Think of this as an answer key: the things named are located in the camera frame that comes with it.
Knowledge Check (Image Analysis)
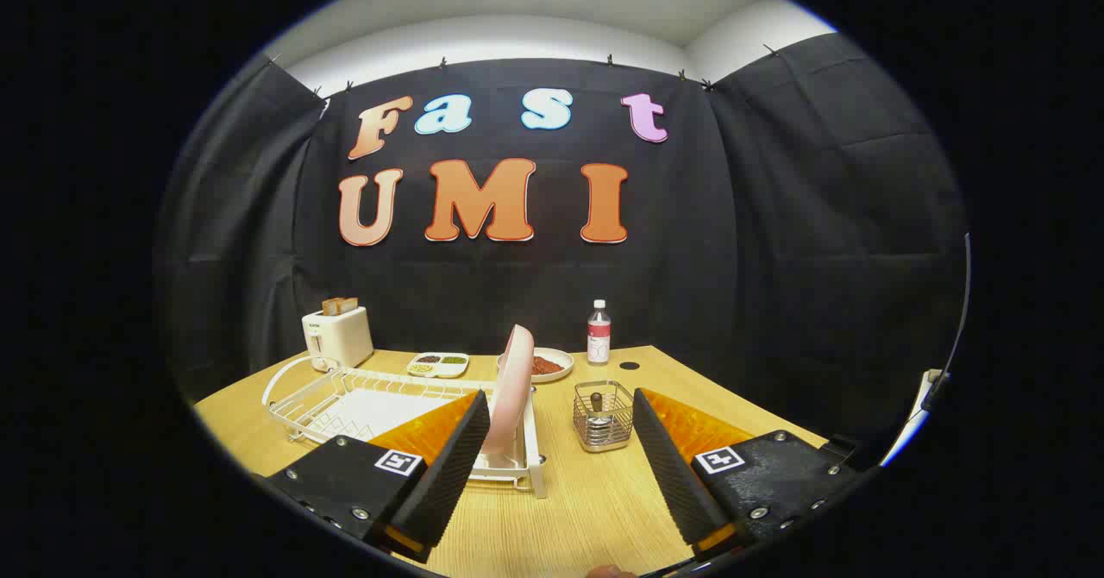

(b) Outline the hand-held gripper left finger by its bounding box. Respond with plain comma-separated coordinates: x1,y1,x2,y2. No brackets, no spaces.
263,390,492,563

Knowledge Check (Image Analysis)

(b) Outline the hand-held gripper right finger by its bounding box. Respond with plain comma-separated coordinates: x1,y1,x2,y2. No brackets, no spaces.
632,387,859,562

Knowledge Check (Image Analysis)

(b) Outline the metal wire basket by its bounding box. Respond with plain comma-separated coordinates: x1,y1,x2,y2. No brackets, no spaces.
573,380,636,453

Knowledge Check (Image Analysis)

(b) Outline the white wire dish rack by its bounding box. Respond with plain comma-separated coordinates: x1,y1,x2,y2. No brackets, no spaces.
261,355,548,499

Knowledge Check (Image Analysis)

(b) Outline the pink plate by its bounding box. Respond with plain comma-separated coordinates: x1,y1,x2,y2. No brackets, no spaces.
480,324,536,458

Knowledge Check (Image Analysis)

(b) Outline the white sectioned dish with beans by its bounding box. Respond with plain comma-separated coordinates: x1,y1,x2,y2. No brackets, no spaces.
406,352,471,380

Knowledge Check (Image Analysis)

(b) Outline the white plate with rim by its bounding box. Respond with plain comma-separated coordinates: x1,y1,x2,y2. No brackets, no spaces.
497,347,575,385

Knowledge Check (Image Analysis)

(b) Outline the clear bottle with red label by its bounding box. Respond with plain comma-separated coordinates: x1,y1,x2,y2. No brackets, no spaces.
586,299,612,366

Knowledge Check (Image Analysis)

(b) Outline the white toaster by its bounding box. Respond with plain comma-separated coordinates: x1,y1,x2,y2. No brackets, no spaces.
301,305,375,373

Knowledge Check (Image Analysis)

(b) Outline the black backdrop cloth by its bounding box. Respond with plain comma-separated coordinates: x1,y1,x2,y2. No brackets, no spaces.
155,33,967,467

